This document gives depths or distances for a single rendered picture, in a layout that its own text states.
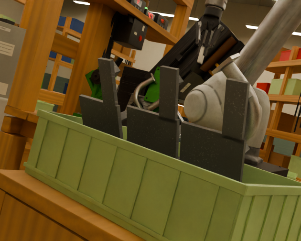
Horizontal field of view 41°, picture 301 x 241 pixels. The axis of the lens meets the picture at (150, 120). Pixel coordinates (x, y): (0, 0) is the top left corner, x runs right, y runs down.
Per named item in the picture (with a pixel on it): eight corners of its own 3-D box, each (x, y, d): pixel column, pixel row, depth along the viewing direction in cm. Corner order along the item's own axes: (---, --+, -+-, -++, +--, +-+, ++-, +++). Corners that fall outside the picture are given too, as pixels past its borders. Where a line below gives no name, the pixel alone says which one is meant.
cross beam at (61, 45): (153, 88, 304) (156, 77, 304) (37, 45, 187) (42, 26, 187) (147, 87, 306) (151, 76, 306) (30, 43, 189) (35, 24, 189)
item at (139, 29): (142, 50, 234) (148, 26, 234) (128, 43, 219) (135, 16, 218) (124, 47, 239) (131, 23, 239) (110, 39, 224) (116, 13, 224)
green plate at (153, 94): (166, 110, 220) (179, 76, 225) (161, 104, 213) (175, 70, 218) (148, 105, 225) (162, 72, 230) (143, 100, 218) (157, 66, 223)
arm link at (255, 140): (269, 150, 153) (284, 94, 152) (241, 146, 141) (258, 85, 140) (235, 139, 165) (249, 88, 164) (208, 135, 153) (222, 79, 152)
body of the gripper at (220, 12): (202, 4, 167) (196, 26, 167) (221, 6, 163) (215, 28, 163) (207, 10, 173) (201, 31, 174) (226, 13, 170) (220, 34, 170)
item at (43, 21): (158, 131, 310) (191, 9, 307) (20, 110, 175) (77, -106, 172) (148, 128, 314) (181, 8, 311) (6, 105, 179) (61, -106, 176)
